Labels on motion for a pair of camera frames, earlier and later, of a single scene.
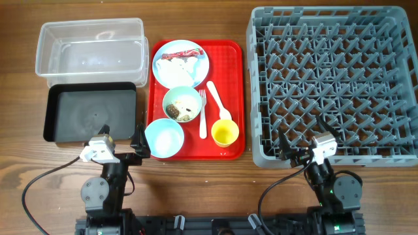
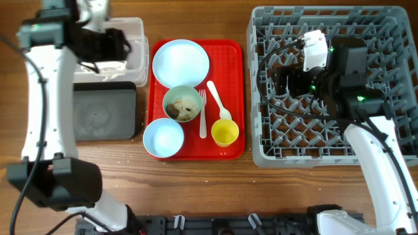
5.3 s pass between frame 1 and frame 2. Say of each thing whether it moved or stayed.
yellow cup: stayed
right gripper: moved
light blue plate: stayed
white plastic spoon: stayed
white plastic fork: stayed
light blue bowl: stayed
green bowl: stayed
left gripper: moved
